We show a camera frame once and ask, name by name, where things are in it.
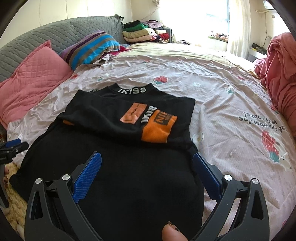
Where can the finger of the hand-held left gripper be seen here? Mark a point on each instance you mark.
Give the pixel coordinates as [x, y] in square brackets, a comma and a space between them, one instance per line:
[20, 148]
[12, 143]

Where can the black sweater with orange cuffs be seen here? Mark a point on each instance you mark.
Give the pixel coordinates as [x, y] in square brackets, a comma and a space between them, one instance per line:
[129, 185]

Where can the stack of folded clothes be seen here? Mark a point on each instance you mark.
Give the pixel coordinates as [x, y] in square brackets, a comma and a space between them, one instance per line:
[143, 32]

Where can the window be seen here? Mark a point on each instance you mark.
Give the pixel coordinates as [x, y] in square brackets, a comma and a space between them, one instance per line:
[229, 18]

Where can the white air conditioner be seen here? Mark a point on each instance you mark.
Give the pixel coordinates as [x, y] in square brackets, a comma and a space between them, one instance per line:
[269, 5]

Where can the small pink clothes pile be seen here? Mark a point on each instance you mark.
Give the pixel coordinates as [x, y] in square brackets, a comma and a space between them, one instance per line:
[219, 37]

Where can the person's left hand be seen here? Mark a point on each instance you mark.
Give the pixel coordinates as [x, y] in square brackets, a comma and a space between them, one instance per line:
[5, 176]

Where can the grey quilted headboard cover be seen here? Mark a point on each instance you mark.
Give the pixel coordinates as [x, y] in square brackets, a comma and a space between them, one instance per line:
[57, 32]

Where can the striped purple blue pillow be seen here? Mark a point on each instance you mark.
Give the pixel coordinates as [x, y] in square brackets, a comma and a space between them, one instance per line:
[92, 48]

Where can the white curtain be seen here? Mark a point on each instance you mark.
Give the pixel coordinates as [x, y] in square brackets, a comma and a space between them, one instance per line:
[240, 27]

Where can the crumpled pink blanket heap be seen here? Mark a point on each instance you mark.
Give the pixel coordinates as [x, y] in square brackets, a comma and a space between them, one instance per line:
[282, 76]

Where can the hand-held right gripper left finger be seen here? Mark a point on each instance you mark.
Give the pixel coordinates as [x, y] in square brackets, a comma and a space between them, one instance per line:
[89, 176]

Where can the pink strawberry printed blanket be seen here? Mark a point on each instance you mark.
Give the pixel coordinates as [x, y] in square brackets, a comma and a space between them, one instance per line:
[219, 104]

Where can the pink quilted pillow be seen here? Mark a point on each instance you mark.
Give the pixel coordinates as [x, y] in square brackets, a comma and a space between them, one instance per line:
[34, 78]

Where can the person's right hand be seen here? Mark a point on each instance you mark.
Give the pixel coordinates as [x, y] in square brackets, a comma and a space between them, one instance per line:
[172, 233]

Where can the light patterned cloth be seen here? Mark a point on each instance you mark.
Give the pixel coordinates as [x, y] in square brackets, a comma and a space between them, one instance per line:
[108, 58]

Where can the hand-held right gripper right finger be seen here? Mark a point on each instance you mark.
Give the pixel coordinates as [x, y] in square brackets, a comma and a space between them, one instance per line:
[207, 176]

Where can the dark furniture frame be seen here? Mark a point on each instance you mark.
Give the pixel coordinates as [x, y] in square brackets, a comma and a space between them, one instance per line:
[168, 34]

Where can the dark red cloth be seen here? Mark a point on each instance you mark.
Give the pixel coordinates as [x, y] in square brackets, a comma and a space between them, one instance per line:
[123, 49]

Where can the white desk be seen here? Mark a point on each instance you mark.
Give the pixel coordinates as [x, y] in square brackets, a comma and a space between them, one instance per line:
[256, 55]

